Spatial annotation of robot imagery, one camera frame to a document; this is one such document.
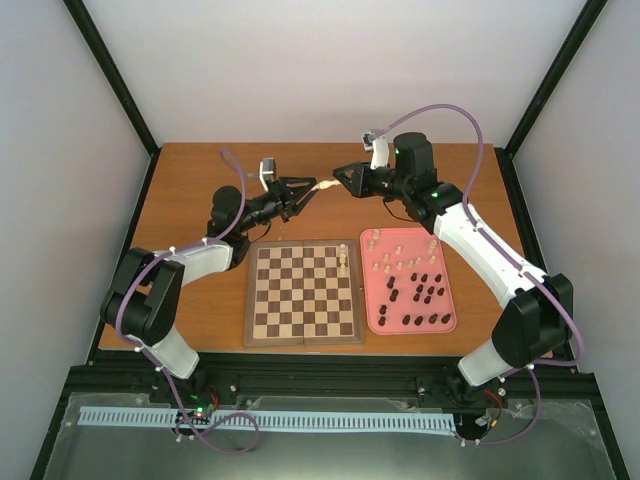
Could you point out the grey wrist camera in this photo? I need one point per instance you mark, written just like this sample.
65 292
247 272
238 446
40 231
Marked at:
267 170
368 139

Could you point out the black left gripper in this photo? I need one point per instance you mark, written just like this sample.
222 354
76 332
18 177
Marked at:
279 195

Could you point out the wooden chessboard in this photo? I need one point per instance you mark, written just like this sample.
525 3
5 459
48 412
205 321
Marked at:
296 296

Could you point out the light wooden rook piece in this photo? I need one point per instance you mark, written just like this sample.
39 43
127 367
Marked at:
325 184

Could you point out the black aluminium frame rail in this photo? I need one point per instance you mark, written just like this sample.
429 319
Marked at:
269 373

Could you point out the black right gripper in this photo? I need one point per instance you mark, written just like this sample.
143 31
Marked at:
354 187

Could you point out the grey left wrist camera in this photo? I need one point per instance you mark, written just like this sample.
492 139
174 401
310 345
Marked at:
267 170

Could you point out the left black frame post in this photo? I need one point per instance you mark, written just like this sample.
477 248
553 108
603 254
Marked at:
93 39

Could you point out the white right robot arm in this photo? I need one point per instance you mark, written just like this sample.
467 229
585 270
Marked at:
537 308

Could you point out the right black frame post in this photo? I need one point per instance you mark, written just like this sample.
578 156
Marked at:
577 34

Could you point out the pink plastic tray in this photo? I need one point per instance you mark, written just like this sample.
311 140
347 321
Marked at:
415 258

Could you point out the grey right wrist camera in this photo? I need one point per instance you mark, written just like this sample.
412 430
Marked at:
368 139

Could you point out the black frame post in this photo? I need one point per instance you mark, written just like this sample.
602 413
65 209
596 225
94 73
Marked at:
577 34
93 39

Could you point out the light blue cable duct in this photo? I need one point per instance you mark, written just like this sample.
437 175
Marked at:
271 421

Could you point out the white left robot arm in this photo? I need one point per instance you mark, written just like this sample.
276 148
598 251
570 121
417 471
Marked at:
142 301

